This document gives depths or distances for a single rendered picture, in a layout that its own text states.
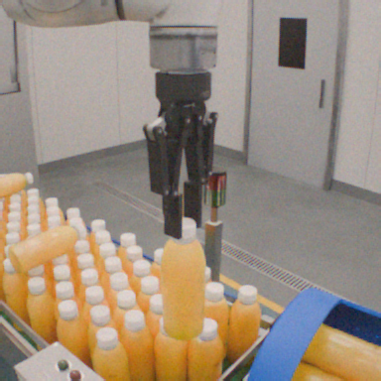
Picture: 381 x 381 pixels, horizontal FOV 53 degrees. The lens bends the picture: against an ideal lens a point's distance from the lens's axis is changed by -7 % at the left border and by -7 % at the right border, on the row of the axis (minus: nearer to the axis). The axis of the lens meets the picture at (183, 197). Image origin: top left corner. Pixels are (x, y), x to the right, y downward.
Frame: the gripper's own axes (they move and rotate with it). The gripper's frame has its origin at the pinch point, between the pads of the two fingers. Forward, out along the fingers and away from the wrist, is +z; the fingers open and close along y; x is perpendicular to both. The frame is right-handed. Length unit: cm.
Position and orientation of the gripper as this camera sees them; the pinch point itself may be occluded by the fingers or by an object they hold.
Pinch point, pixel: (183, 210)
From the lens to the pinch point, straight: 60.3
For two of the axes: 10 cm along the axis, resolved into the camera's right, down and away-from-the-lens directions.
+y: 6.5, -3.0, 7.0
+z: 0.0, 9.2, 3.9
